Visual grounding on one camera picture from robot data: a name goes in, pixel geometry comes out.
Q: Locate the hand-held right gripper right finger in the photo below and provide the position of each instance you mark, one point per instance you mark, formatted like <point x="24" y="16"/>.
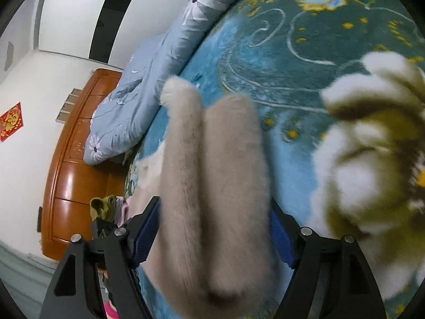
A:
<point x="282" y="239"/>

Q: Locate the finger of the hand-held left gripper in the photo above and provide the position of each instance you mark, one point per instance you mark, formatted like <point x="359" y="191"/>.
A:
<point x="103" y="231"/>

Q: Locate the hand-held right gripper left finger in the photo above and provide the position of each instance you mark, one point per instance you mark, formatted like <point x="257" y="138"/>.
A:
<point x="146" y="236"/>

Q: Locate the beige fuzzy garment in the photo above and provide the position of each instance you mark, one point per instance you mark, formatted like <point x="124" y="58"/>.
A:
<point x="215" y="189"/>

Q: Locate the olive folded cloth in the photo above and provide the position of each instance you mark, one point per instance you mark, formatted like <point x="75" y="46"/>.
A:
<point x="101" y="207"/>

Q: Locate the pale pink folded cloth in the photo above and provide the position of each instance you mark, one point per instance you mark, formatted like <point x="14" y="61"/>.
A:
<point x="122" y="209"/>

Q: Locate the wooden headboard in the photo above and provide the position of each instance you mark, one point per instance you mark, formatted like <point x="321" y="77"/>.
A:
<point x="73" y="179"/>

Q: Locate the bright pink cloth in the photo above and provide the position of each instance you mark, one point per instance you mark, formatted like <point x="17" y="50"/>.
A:
<point x="110" y="314"/>

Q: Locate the light blue floral quilt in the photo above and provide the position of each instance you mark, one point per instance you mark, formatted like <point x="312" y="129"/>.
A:
<point x="142" y="83"/>

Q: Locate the green floral plush blanket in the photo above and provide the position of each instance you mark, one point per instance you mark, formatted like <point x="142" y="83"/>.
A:
<point x="298" y="73"/>

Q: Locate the white wardrobe with black stripe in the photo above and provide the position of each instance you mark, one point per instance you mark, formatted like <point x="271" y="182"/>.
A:
<point x="73" y="16"/>

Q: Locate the red wall decoration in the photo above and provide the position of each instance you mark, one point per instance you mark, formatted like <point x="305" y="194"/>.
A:
<point x="10" y="122"/>

